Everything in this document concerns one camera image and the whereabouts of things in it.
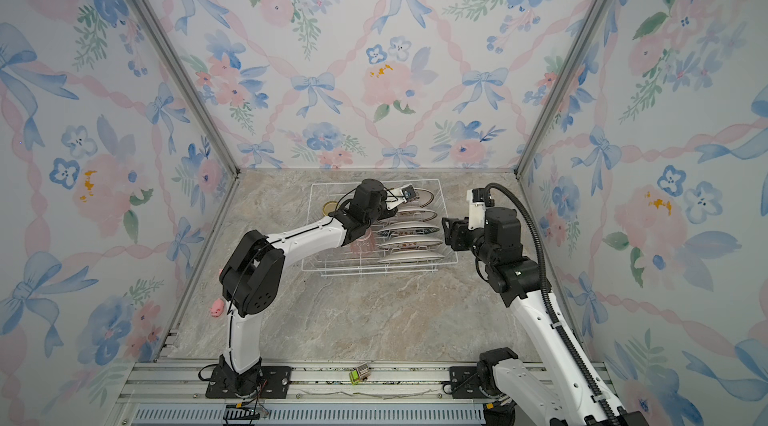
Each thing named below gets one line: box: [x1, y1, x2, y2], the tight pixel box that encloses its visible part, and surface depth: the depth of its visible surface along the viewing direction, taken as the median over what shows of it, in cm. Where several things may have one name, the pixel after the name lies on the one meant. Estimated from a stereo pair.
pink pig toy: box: [209, 298, 225, 318], surface depth 86 cm
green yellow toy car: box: [349, 362, 371, 386], surface depth 75 cm
